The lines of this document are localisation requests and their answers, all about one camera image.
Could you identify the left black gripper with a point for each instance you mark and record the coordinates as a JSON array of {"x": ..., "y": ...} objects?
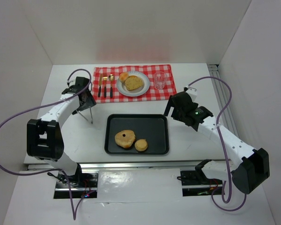
[{"x": 85, "y": 103}]

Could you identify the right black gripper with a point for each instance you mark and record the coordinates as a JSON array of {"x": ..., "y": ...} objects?
[{"x": 172, "y": 106}]

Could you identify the speckled bread slice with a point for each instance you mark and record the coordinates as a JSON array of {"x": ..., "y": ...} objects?
[{"x": 133, "y": 82}]

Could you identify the small round bun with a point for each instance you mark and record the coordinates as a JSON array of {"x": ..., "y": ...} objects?
[{"x": 123, "y": 77}]

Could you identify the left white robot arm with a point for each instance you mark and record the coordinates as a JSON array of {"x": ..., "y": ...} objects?
[{"x": 44, "y": 137}]

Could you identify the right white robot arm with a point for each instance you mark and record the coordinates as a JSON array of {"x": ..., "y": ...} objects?
[{"x": 248, "y": 166}]

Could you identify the flat bread with hole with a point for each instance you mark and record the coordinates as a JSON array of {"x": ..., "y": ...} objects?
[{"x": 125, "y": 138}]

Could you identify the black serving tray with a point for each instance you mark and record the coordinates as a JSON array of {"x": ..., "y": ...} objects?
[{"x": 151, "y": 127}]

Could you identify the clear drinking glass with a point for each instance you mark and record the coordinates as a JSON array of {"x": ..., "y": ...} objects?
[{"x": 159, "y": 80}]

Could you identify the red checkered cloth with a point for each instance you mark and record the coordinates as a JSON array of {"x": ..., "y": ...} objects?
[{"x": 152, "y": 94}]

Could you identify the white round plate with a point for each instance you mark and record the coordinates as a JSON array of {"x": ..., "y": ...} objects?
[{"x": 136, "y": 92}]

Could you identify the small round muffin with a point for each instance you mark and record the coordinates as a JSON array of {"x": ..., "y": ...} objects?
[{"x": 141, "y": 145}]

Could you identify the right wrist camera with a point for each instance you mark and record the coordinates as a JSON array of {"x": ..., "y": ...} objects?
[{"x": 192, "y": 92}]

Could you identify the gold spoon black handle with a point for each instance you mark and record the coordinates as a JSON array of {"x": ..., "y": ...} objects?
[{"x": 111, "y": 79}]

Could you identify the aluminium side rail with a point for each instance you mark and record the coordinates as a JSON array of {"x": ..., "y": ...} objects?
[{"x": 222, "y": 98}]

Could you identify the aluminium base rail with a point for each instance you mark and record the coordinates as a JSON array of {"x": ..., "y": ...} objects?
[{"x": 139, "y": 165}]

